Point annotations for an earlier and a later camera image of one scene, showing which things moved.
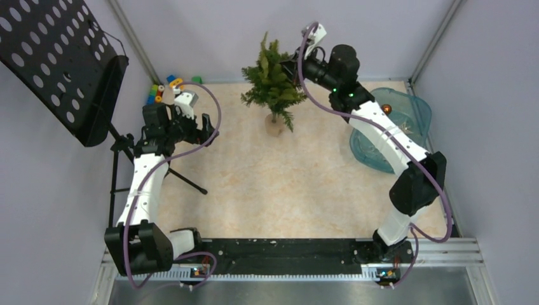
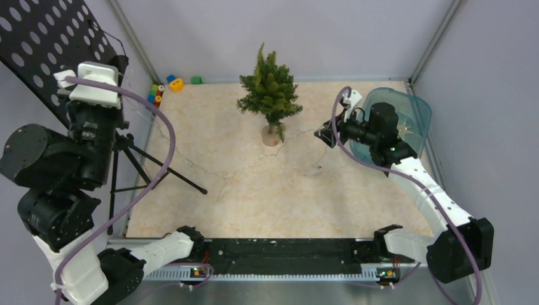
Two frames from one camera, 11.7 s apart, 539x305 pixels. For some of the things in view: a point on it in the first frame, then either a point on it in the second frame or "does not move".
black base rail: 290,256 does not move
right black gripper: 290,68 to 327,134
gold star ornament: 405,128 does not move
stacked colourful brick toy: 156,94 does not move
